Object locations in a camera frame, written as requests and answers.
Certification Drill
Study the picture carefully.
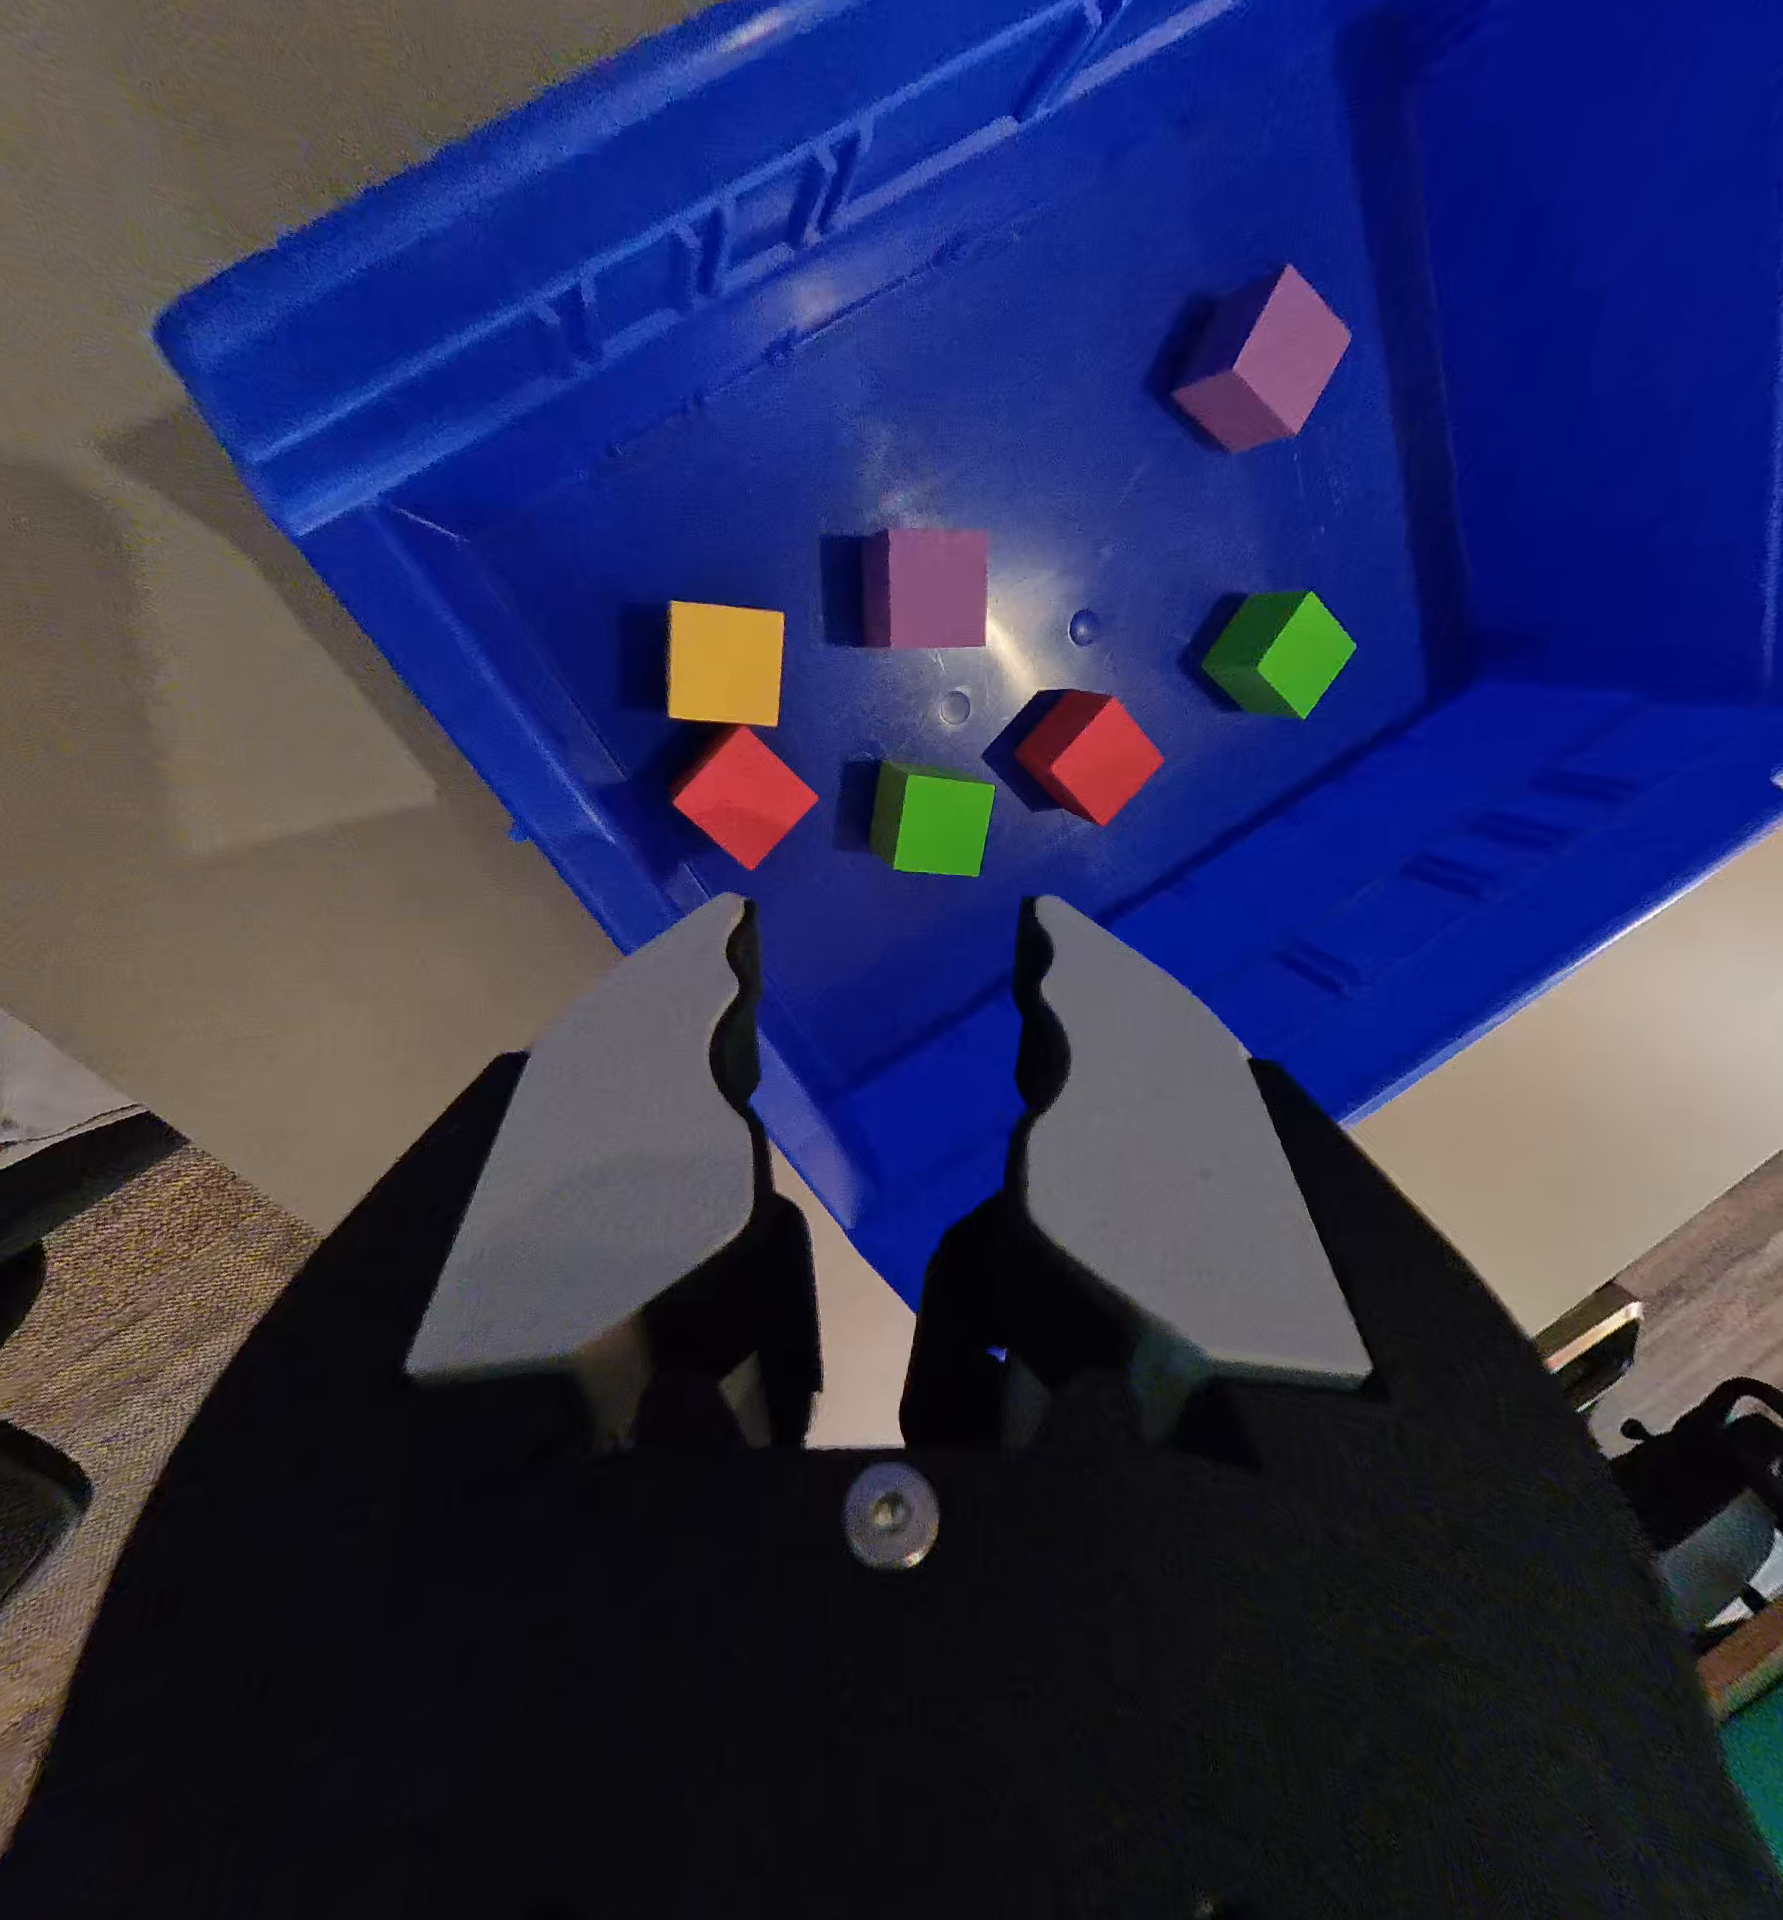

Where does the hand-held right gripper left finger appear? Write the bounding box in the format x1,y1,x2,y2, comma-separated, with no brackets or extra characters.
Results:
405,896,822,1448

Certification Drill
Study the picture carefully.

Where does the red wooden cube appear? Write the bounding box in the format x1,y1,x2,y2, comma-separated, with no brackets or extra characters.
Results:
1013,687,1167,829
669,722,822,871

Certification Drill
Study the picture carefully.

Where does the silver framed screen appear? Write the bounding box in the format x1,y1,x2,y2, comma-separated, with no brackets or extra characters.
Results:
1534,1295,1648,1412

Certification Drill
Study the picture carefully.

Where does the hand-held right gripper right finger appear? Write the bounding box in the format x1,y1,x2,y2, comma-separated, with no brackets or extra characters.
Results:
900,896,1376,1448

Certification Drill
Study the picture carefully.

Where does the blue plastic bin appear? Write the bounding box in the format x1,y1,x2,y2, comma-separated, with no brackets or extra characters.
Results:
153,0,1783,1357

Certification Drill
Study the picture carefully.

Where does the yellow wooden cube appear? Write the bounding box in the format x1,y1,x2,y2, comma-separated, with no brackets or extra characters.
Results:
668,600,785,727

